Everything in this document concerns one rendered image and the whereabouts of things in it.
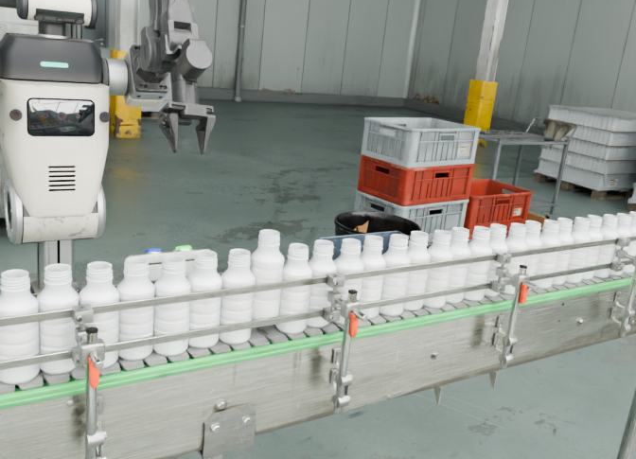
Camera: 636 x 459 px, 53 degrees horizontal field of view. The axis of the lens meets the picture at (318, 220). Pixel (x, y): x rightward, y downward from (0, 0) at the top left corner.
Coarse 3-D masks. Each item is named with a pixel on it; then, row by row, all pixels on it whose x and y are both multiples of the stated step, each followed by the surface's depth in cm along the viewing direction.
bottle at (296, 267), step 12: (288, 252) 117; (300, 252) 116; (288, 264) 117; (300, 264) 116; (288, 276) 116; (300, 276) 116; (288, 288) 117; (300, 288) 117; (288, 300) 117; (300, 300) 117; (288, 312) 118; (300, 312) 118; (276, 324) 120; (288, 324) 118; (300, 324) 119
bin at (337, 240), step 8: (384, 232) 208; (392, 232) 210; (400, 232) 210; (336, 240) 199; (360, 240) 204; (384, 240) 209; (408, 240) 206; (336, 248) 187; (384, 248) 210; (336, 256) 187; (496, 376) 171; (440, 392) 161
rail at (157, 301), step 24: (600, 240) 163; (432, 264) 132; (456, 264) 136; (240, 288) 109; (264, 288) 112; (456, 288) 139; (480, 288) 143; (48, 312) 93; (96, 312) 97; (312, 312) 119; (168, 336) 105; (192, 336) 107; (24, 360) 93; (48, 360) 95
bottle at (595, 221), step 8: (592, 216) 167; (592, 224) 164; (600, 224) 165; (592, 232) 164; (600, 232) 165; (592, 240) 164; (592, 248) 164; (592, 256) 165; (592, 264) 166; (592, 272) 167
